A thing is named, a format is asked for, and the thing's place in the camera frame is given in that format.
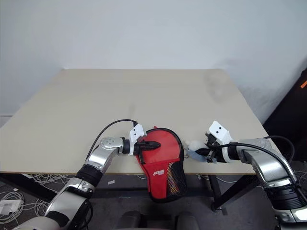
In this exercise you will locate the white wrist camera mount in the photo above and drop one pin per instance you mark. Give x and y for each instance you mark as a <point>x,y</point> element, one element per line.
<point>218,130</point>
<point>136,133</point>

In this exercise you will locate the black case with orange tape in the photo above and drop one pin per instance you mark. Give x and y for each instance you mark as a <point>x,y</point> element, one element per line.
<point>287,119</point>

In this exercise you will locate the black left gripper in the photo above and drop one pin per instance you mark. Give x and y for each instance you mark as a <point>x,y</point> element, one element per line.
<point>139,147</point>

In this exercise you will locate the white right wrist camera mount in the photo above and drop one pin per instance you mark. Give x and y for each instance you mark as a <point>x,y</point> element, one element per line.
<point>218,130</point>

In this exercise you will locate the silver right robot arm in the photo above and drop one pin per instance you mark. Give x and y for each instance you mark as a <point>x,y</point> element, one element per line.
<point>271,167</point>

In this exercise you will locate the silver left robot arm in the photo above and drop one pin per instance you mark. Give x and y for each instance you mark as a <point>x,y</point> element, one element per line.
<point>100,158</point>

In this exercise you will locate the small white floor label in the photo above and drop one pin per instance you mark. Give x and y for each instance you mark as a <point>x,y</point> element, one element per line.
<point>111,182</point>

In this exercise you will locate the white power strip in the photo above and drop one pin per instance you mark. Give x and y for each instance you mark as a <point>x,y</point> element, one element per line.
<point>9,206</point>

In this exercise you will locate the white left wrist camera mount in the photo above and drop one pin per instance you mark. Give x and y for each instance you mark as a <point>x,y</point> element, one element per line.
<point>136,133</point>

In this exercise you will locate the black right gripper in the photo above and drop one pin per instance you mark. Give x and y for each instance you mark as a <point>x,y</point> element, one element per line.
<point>212,142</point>

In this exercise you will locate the red paddle case black trim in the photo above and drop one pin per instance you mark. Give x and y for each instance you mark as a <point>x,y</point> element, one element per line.
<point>163,153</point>

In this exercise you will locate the black metal table frame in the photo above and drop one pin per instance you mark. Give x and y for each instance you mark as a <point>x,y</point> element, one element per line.
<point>219,191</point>

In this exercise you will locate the dark rounded shape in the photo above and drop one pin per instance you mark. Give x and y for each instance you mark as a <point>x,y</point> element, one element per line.
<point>130,221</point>
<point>188,222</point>

